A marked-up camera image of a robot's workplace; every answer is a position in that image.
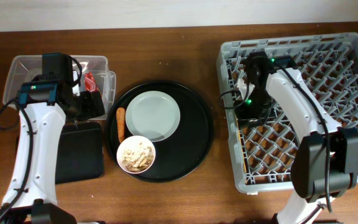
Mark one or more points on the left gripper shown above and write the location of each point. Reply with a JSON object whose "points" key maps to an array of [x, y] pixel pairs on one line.
{"points": [[91, 111]]}

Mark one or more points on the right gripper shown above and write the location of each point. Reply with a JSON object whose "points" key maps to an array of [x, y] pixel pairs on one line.
{"points": [[243, 117]]}

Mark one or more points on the red snack wrapper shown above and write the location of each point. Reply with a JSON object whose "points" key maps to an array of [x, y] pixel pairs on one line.
{"points": [[90, 83]]}

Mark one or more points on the wooden chopstick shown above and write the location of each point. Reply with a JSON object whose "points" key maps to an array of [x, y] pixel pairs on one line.
{"points": [[241, 145]]}

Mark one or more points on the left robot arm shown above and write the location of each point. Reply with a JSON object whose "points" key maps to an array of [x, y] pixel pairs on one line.
{"points": [[44, 105]]}

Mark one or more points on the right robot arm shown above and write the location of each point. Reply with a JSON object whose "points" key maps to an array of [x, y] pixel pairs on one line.
{"points": [[326, 163]]}

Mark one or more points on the grey dishwasher rack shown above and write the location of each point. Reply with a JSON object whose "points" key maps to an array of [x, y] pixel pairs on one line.
{"points": [[329, 66]]}

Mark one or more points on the clear plastic bin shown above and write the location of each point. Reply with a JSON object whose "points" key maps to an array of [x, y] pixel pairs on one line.
{"points": [[25, 67]]}

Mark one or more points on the orange carrot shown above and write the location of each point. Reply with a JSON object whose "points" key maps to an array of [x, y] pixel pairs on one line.
{"points": [[120, 120]]}

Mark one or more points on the black rectangular tray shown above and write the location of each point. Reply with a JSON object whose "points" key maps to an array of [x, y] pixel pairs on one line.
{"points": [[79, 153]]}

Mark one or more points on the grey plate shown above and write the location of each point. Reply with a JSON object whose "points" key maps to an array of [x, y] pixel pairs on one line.
{"points": [[154, 115]]}

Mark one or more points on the white bowl with food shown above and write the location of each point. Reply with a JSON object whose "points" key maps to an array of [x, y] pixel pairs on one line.
{"points": [[136, 154]]}

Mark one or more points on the round black tray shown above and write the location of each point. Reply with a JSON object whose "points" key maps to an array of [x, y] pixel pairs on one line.
{"points": [[186, 148]]}

